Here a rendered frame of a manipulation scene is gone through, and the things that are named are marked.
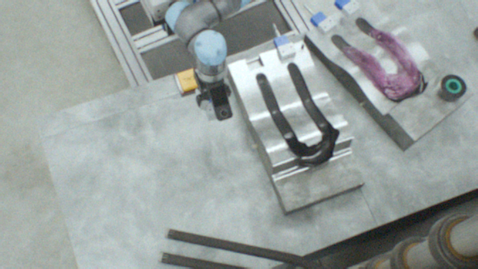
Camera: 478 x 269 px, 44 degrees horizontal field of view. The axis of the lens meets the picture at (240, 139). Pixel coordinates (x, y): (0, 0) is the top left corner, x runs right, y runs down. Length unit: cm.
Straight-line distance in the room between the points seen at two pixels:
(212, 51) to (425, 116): 76
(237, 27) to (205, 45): 130
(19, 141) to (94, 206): 107
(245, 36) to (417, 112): 108
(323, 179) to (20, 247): 144
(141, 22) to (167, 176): 109
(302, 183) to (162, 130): 48
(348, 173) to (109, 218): 74
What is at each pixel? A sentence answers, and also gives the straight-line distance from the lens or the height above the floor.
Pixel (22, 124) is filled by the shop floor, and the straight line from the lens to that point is 289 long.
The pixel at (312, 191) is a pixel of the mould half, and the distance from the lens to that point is 179.
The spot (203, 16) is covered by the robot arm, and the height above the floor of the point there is 128.
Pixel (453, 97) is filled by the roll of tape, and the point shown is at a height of 94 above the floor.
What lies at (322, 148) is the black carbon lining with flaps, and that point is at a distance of 182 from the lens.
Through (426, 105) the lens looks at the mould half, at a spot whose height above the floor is 91.
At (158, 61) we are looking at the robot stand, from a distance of 266.
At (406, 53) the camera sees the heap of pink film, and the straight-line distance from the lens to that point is 199.
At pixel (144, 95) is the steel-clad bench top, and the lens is 195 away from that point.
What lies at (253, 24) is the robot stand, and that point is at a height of 21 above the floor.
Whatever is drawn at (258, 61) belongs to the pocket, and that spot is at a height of 86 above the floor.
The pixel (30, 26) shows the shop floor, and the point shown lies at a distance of 311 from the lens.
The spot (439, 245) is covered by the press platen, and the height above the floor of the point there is 154.
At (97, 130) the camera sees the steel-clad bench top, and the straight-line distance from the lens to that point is 193.
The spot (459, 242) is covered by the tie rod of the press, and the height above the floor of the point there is 158.
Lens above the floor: 257
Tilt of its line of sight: 70 degrees down
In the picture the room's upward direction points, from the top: 7 degrees clockwise
